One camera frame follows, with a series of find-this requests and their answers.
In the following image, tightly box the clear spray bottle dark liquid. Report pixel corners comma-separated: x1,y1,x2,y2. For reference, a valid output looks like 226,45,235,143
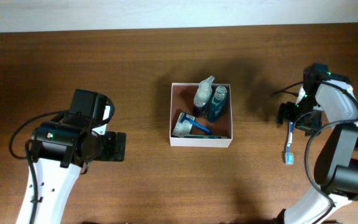
193,76,215,117

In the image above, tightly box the teal Listerine mouthwash bottle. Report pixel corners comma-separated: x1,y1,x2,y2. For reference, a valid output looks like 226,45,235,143
207,85,228,123

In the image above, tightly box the blue disposable razor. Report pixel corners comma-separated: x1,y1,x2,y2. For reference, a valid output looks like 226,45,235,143
179,113,213,134

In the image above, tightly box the green white Dettol soap box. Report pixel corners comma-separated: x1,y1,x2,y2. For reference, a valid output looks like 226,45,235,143
172,112,195,138

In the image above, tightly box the teal Colgate toothpaste tube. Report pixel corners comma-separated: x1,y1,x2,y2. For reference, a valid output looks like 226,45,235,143
184,134,227,139

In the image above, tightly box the white box pink interior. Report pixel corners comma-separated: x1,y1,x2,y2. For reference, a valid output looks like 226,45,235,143
169,83,234,147

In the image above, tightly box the blue white toothbrush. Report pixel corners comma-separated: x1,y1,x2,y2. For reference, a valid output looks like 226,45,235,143
284,122,294,165

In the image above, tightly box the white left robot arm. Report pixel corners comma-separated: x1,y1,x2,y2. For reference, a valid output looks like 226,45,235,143
17,89,126,223

